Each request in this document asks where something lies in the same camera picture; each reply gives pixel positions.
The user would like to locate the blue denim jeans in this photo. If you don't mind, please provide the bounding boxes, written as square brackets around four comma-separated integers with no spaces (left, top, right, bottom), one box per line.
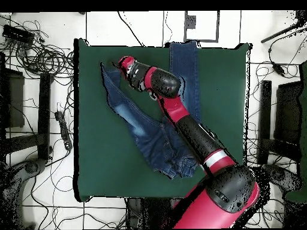
[99,40,201,180]

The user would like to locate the dark flat panel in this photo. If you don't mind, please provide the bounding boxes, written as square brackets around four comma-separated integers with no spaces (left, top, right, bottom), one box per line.
[0,68,25,129]
[274,81,303,146]

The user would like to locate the grey floor plate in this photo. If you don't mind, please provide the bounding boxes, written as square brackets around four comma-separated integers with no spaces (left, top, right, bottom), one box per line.
[184,14,197,30]

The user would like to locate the black power strip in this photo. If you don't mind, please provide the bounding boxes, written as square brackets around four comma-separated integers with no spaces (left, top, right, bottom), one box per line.
[54,110,73,152]

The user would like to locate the black upright bar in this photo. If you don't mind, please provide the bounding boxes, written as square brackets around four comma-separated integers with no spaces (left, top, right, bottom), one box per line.
[259,80,273,165]
[37,72,53,161]

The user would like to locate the dark green table cloth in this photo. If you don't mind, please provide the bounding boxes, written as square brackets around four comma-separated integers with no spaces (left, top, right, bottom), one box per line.
[73,38,252,203]

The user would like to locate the black box device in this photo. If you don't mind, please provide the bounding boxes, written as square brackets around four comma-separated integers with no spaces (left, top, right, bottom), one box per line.
[2,24,36,44]

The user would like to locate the black slanted crossbar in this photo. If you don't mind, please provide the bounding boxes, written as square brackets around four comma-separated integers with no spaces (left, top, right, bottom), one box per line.
[4,133,40,154]

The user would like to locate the black stand base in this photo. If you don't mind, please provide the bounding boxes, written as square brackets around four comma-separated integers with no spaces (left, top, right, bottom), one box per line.
[262,164,303,192]
[0,158,47,229]

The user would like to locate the black power adapter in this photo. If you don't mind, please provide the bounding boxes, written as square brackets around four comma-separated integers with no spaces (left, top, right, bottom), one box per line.
[271,61,287,78]

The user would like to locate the black tripod leg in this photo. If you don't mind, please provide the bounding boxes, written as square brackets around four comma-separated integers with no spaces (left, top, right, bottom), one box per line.
[260,10,307,44]

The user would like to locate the green cloth sheet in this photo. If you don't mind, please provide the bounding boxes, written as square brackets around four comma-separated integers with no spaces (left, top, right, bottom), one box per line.
[285,62,307,204]

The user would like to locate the black floor cable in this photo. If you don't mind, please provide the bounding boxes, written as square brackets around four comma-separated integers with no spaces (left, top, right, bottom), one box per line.
[116,11,145,47]

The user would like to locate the black cable tangle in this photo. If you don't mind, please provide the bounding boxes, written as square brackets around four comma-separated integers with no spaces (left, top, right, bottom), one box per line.
[0,20,75,80]

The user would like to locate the grey rectangular floor frame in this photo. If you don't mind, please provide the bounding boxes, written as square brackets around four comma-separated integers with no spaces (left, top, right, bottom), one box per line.
[183,10,221,43]

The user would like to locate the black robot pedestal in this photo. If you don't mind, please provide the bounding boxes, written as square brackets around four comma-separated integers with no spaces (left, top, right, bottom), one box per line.
[125,197,180,229]

